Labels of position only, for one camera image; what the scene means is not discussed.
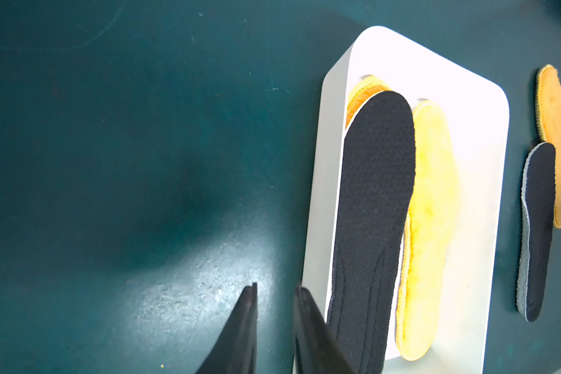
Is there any black insole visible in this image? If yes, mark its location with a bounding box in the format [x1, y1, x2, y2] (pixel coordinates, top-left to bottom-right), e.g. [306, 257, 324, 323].
[516, 142, 556, 323]
[327, 91, 415, 373]

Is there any white storage box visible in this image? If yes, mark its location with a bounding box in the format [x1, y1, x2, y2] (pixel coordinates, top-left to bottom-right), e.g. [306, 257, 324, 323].
[302, 26, 510, 373]

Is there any green table mat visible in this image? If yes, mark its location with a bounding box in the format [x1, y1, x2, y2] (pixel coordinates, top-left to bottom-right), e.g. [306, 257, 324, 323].
[0, 1, 561, 373]

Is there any fuzzy yellow insole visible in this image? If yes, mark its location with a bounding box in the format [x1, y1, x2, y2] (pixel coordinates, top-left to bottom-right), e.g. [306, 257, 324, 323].
[395, 101, 460, 361]
[345, 75, 391, 129]

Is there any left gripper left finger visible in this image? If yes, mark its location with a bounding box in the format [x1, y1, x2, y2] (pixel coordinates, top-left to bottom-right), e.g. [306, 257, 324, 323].
[197, 283, 258, 373]

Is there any right orange insole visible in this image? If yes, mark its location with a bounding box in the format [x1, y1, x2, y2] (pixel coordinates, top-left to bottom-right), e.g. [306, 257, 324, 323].
[535, 65, 561, 228]

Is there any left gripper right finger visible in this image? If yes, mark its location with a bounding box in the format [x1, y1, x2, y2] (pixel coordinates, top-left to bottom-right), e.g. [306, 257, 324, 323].
[293, 285, 354, 373]

